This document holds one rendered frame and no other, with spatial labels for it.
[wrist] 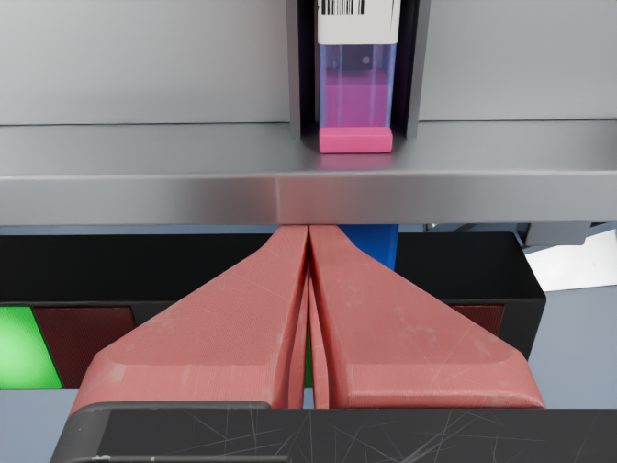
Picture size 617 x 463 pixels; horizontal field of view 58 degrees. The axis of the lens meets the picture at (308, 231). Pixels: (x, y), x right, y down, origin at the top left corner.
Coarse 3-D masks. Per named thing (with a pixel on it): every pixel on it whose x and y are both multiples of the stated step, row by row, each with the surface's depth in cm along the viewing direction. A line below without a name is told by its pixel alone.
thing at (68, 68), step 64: (0, 0) 11; (64, 0) 11; (128, 0) 11; (192, 0) 11; (256, 0) 11; (448, 0) 11; (512, 0) 10; (576, 0) 10; (0, 64) 11; (64, 64) 11; (128, 64) 11; (192, 64) 11; (256, 64) 11; (448, 64) 11; (512, 64) 11; (576, 64) 11
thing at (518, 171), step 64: (0, 128) 12; (64, 128) 12; (128, 128) 12; (192, 128) 12; (256, 128) 12; (448, 128) 12; (512, 128) 12; (576, 128) 12; (0, 192) 10; (64, 192) 10; (128, 192) 10; (192, 192) 10; (256, 192) 10; (320, 192) 10; (384, 192) 10; (448, 192) 10; (512, 192) 10; (576, 192) 10
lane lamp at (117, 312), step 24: (48, 312) 16; (72, 312) 16; (96, 312) 16; (120, 312) 16; (48, 336) 17; (72, 336) 17; (96, 336) 17; (120, 336) 17; (72, 360) 18; (72, 384) 18
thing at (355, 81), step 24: (336, 48) 10; (360, 48) 10; (384, 48) 10; (336, 72) 10; (360, 72) 10; (384, 72) 10; (336, 96) 10; (360, 96) 10; (384, 96) 10; (336, 120) 11; (360, 120) 11; (384, 120) 11
